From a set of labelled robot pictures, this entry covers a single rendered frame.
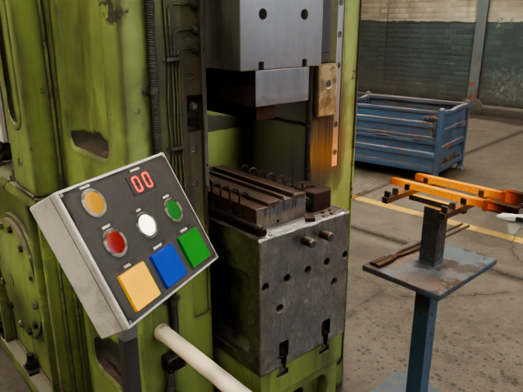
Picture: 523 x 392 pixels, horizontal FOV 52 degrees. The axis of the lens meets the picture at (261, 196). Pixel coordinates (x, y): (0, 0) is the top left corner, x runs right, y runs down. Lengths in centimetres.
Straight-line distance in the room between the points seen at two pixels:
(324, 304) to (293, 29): 86
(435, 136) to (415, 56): 485
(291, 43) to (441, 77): 832
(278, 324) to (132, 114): 74
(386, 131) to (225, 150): 358
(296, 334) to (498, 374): 122
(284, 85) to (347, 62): 46
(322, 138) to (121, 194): 92
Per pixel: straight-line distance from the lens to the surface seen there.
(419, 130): 532
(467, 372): 267
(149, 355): 167
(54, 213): 103
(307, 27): 155
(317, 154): 186
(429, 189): 191
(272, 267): 154
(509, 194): 194
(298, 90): 155
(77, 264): 104
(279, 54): 148
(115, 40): 139
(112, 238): 105
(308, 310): 173
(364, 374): 254
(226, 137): 201
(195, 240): 122
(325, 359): 191
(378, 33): 1035
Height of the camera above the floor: 149
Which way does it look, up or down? 18 degrees down
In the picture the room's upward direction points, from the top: straight up
